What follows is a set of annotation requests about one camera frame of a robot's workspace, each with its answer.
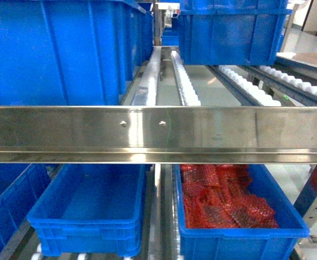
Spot blue bin far left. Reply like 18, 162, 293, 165
0, 164, 51, 253

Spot white roller track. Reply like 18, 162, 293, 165
171, 50, 201, 106

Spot red bubble wrap bags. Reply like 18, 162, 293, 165
180, 164, 279, 229

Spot blue upper right bin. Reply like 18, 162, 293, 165
178, 1, 291, 66

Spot steel rack front beam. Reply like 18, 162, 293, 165
0, 106, 317, 164

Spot empty blue bin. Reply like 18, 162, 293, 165
27, 164, 150, 257

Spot large blue upper bin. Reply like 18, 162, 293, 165
0, 1, 153, 106

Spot blue bin with red bags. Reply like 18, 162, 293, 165
173, 164, 310, 259

